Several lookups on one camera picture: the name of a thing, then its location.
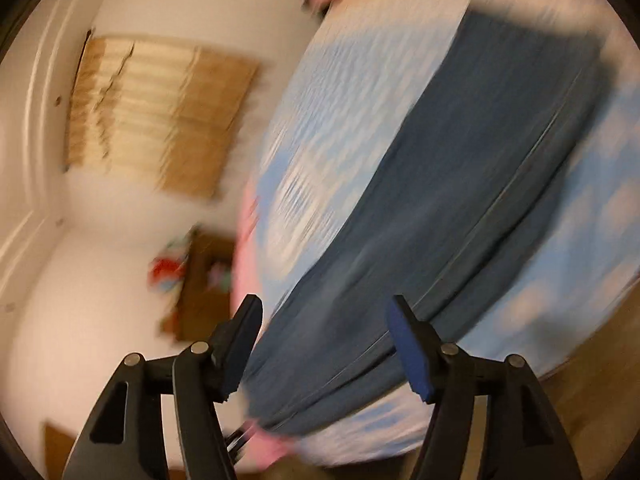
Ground blue denim jeans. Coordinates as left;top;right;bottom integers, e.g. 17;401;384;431
244;10;612;434

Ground beige window curtain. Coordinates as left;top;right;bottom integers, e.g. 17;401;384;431
65;36;260;200

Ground brown wooden desk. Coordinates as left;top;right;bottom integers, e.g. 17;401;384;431
160;226;235;342

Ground bed with patterned sheet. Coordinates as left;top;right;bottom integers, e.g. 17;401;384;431
235;0;639;468

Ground red gift bag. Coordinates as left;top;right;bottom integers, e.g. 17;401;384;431
148;255;186;292

